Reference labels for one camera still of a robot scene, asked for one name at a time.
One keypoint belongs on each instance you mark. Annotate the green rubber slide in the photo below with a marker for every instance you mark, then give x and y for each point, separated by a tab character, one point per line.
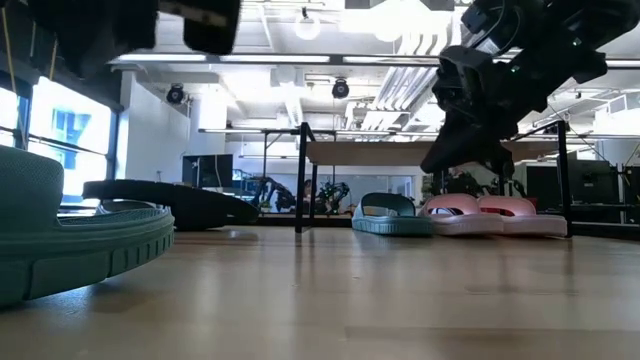
75	240
392	215

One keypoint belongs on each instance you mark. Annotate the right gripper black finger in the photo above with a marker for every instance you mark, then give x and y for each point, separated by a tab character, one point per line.
470	145

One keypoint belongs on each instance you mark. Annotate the black rubber slide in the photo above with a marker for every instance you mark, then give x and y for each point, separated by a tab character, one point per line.
210	210

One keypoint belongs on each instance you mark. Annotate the black background robot arm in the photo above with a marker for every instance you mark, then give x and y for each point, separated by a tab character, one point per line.
332	195

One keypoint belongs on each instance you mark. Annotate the wooden shelf black metal frame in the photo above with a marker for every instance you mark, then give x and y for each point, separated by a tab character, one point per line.
370	152

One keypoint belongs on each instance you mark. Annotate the large window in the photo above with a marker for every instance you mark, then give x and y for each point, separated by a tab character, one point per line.
65	130

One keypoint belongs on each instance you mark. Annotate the black monitor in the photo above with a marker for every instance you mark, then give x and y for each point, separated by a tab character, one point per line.
207	170

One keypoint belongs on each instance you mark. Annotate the black aluminium table frame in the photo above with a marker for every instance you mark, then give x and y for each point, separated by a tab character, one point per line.
277	220

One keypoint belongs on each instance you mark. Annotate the long linear ceiling light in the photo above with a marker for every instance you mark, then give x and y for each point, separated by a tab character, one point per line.
275	58

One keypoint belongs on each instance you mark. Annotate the blue-black background robot arm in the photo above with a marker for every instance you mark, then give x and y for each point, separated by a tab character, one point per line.
270	192

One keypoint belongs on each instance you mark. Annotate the black cabinet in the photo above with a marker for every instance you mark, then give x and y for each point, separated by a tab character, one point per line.
590	185

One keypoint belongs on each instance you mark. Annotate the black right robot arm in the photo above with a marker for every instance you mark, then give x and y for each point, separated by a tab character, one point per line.
575	30

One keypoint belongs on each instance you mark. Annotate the white round pendant lamp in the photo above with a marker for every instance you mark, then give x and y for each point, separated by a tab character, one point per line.
307	25

